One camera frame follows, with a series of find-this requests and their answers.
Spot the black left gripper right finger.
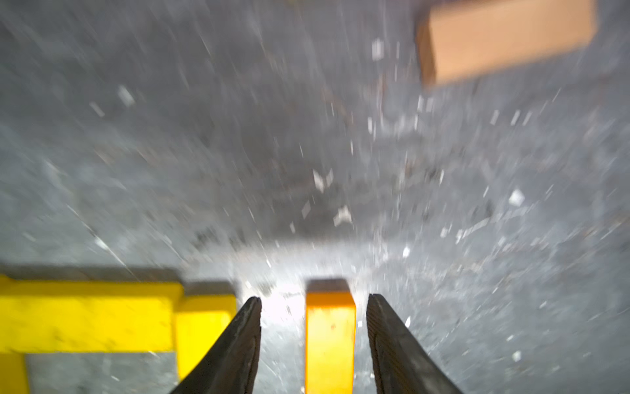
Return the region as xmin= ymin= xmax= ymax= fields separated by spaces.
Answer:
xmin=366 ymin=294 xmax=462 ymax=394

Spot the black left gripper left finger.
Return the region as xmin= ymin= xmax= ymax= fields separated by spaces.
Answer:
xmin=172 ymin=296 xmax=262 ymax=394

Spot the lime yellow block short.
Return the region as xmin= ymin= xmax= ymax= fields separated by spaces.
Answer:
xmin=174 ymin=295 xmax=237 ymax=381

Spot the orange block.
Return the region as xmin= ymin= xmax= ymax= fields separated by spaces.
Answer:
xmin=305 ymin=278 xmax=357 ymax=393

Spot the light wooden block front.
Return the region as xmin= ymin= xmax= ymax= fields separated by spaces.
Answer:
xmin=416 ymin=1 xmax=597 ymax=86

